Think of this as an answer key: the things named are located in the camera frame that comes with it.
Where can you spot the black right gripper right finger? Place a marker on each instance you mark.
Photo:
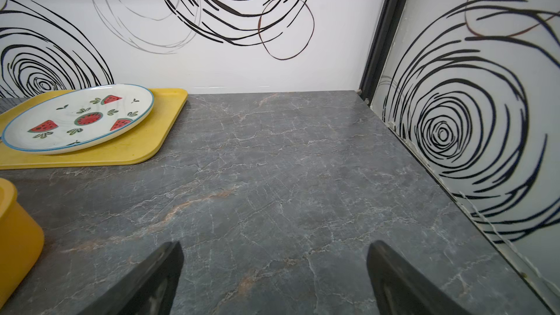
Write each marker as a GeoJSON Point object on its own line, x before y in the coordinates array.
{"type": "Point", "coordinates": [400, 289]}

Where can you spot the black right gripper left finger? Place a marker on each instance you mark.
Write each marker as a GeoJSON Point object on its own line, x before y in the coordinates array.
{"type": "Point", "coordinates": [150, 288]}

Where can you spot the yellow plastic storage box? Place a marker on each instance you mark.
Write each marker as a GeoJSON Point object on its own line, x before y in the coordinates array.
{"type": "Point", "coordinates": [22, 241]}

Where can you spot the yellow plastic tray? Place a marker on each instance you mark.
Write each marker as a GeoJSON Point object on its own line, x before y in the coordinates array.
{"type": "Point", "coordinates": [135, 146]}

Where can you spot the watermelon pattern ceramic plate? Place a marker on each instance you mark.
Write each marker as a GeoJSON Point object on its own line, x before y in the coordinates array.
{"type": "Point", "coordinates": [79, 119]}

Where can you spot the black corner frame post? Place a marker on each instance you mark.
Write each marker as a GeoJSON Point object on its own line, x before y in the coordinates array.
{"type": "Point", "coordinates": [386, 29]}

